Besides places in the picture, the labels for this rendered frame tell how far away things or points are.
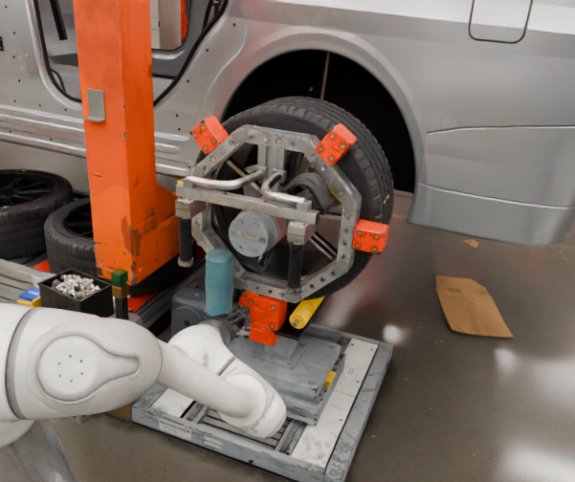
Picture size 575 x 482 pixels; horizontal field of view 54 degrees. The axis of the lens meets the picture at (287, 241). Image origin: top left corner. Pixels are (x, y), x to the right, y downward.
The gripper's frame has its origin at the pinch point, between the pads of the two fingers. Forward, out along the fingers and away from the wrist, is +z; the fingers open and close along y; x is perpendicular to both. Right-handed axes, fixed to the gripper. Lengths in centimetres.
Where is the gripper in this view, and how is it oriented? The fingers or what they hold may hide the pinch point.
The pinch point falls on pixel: (243, 315)
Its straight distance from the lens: 155.0
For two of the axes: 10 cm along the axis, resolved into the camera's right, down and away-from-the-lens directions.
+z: 2.6, -1.2, 9.6
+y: -9.5, -1.8, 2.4
